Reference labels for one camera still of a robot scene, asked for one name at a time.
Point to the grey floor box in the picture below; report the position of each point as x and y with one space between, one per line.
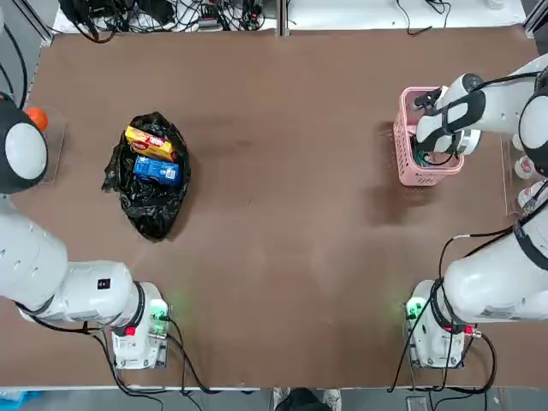
416 404

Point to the blue cookie box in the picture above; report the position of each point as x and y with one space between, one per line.
156 170

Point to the person's leg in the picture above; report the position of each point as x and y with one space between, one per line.
301 400

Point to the pink plastic basket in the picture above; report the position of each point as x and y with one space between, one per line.
406 141

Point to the clear acrylic bottle stand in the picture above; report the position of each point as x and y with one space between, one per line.
507 188

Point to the clear acrylic fruit stand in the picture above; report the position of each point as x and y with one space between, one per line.
55 150

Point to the white bottle with pink label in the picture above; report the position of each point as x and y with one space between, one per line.
524 167
518 142
528 197

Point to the black plastic bag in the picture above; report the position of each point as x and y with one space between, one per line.
147 205

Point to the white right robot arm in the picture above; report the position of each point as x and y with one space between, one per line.
492 291

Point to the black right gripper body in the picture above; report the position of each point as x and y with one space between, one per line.
447 145

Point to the small teal snack packet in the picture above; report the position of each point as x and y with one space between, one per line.
421 157

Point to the person's white shoe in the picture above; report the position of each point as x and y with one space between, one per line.
333 397
280 394

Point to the orange fruit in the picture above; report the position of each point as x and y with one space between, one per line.
37 119

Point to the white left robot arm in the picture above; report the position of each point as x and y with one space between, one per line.
34 265

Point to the aluminium frame post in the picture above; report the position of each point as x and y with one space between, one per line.
282 17
43 21
537 17

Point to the long yellow snack packet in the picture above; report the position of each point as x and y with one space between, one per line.
150 143

